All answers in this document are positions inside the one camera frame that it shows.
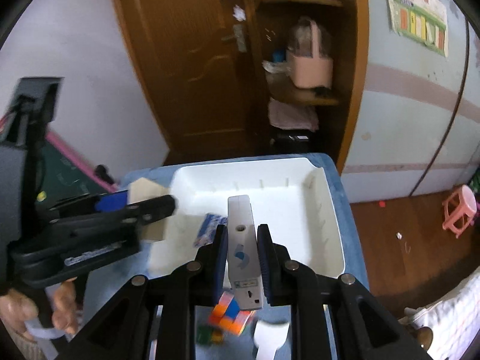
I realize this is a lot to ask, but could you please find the beige geometric box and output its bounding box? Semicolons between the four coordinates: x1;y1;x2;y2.
128;177;169;242

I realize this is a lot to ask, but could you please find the white compact camera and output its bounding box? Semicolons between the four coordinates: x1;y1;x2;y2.
227;195;263;311

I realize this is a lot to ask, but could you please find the white patterned bedding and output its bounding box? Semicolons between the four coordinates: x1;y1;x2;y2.
400;270;480;359

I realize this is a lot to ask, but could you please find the colourful rubik's cube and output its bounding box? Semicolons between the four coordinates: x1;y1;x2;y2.
208;292;255;336

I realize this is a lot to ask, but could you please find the wooden corner shelf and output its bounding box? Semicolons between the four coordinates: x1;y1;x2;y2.
243;0;368;171

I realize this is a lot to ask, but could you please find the green chalkboard pink frame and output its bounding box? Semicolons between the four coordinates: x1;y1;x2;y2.
37;130;117;209

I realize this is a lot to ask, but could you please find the brown wooden door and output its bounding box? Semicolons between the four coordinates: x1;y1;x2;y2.
113;0;259;163

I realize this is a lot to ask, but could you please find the pink storage basket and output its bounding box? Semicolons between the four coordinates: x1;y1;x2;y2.
286;17;334;89

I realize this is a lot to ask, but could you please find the wall poster chart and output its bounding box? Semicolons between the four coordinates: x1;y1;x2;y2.
387;0;448;58

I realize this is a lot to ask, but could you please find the blue plush table cloth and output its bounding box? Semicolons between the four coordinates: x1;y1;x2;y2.
66;154;368;359

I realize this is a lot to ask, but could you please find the pink plastic stool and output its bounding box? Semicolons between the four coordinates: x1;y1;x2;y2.
442;184;478;239

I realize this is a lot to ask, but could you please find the person's left hand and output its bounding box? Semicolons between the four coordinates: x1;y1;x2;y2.
1;278;79;342

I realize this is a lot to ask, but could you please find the blue dental floss box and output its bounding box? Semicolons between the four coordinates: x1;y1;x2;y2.
193;213;228;248

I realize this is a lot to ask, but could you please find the white plastic storage bin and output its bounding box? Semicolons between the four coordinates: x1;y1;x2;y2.
147;158;345;278

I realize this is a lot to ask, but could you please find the folded pink cloth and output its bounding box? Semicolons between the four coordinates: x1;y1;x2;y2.
268;97;319;132

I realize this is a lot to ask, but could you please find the green perfume bottle gold cap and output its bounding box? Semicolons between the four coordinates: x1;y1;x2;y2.
196;324;224;346

